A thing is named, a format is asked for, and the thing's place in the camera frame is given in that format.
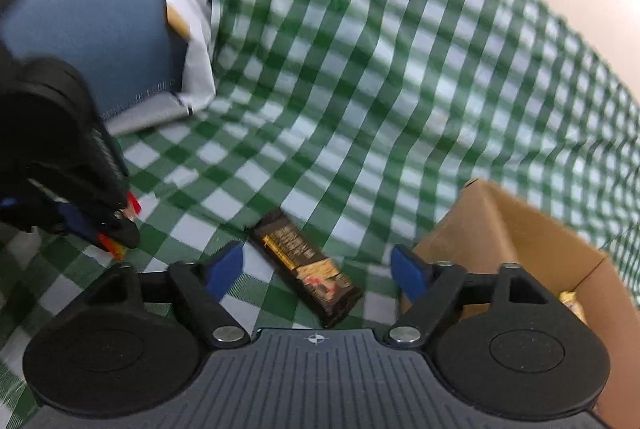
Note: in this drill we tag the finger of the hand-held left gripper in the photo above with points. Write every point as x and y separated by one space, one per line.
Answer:
125 231
75 219

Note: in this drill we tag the blue cushion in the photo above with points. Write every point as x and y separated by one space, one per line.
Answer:
100 39

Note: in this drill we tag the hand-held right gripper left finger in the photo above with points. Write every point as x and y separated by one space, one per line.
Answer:
222 269

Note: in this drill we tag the brown cardboard box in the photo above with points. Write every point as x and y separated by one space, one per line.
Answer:
500 229

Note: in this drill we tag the white plastic bag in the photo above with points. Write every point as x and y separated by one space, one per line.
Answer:
197 74

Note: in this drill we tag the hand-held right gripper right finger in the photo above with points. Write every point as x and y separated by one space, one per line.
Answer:
407 271

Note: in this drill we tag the green checkered cloth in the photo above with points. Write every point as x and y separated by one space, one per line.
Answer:
375 59

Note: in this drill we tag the yellow candy bar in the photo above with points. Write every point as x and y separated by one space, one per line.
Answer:
572 304

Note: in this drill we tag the dark chocolate bar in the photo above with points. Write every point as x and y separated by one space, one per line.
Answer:
300 264

